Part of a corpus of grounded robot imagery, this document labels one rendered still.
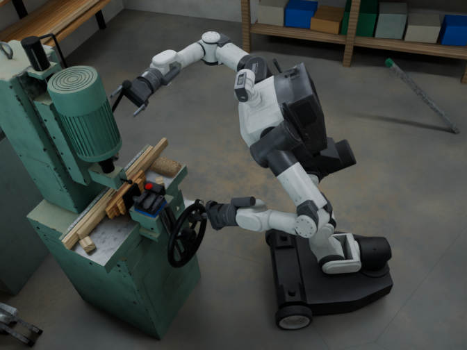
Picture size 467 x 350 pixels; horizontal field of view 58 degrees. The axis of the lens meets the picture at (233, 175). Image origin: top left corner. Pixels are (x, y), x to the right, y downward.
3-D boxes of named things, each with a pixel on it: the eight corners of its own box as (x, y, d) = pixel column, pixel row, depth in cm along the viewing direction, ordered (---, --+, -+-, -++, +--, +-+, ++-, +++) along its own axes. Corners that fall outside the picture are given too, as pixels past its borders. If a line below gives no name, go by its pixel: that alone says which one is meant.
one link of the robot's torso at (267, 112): (329, 108, 178) (295, 42, 155) (347, 164, 154) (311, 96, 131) (266, 136, 187) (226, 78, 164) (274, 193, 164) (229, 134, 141)
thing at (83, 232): (83, 240, 168) (80, 234, 165) (79, 238, 169) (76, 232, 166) (168, 144, 205) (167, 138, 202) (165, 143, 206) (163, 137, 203)
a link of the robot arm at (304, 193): (345, 212, 138) (306, 157, 140) (328, 228, 128) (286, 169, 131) (320, 226, 146) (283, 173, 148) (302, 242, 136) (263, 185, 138)
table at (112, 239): (126, 284, 160) (122, 276, 156) (67, 255, 171) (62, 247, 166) (205, 178, 196) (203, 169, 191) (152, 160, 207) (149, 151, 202)
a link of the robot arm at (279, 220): (282, 221, 154) (331, 232, 143) (267, 233, 146) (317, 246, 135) (281, 195, 151) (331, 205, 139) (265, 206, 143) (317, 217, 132)
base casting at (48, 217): (129, 273, 178) (124, 262, 171) (33, 228, 198) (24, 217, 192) (184, 201, 204) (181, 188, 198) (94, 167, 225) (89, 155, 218)
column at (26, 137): (78, 216, 190) (6, 81, 138) (43, 201, 198) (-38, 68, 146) (110, 182, 204) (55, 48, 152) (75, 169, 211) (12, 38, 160)
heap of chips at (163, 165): (173, 178, 189) (171, 172, 187) (148, 169, 194) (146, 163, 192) (183, 164, 195) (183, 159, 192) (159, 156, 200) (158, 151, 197)
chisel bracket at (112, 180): (118, 193, 173) (112, 178, 167) (92, 182, 178) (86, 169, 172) (129, 180, 178) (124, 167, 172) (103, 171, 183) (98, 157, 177)
